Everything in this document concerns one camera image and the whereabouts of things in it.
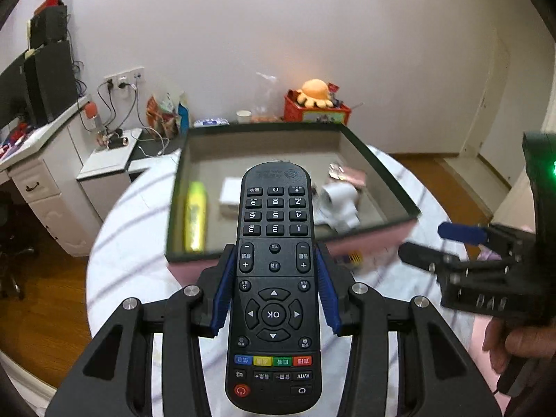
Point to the blue white tissue pack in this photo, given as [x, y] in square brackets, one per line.
[210, 122]

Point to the yellow highlighter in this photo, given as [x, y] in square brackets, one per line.
[195, 217]

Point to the person's right hand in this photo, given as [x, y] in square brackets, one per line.
[525, 343]

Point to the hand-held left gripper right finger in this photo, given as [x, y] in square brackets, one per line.
[330, 295]

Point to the white side table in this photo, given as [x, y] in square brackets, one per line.
[104, 173]

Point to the white wall charger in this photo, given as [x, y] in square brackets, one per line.
[230, 195]

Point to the red-capped clear bottle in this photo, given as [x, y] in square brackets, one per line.
[92, 117]

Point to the orange octopus plush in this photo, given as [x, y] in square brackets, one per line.
[316, 92]

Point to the white quilted tablecloth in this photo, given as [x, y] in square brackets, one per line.
[126, 247]

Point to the black office chair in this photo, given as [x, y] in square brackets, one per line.
[13, 247]

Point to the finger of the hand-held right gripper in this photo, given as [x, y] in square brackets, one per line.
[428, 258]
[462, 232]

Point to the black computer tower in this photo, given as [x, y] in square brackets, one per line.
[50, 82]

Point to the white wall power outlet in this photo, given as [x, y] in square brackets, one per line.
[124, 77]

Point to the black remote control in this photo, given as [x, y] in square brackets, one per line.
[273, 278]

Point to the red printed box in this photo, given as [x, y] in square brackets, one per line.
[319, 113]

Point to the white door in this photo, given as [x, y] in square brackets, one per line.
[486, 95]

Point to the white paper cup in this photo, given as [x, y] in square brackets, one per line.
[244, 116]

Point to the white desk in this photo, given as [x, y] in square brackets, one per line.
[39, 173]

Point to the colourful snack bags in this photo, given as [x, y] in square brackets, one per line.
[167, 115]

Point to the clear plastic bag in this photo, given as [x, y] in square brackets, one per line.
[265, 95]

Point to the black computer monitor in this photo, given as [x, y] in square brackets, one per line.
[11, 95]

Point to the pink packet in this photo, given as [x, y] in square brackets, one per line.
[352, 177]

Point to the black and pink storage box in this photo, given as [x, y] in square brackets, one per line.
[391, 195]

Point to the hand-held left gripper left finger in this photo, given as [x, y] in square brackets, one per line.
[223, 295]

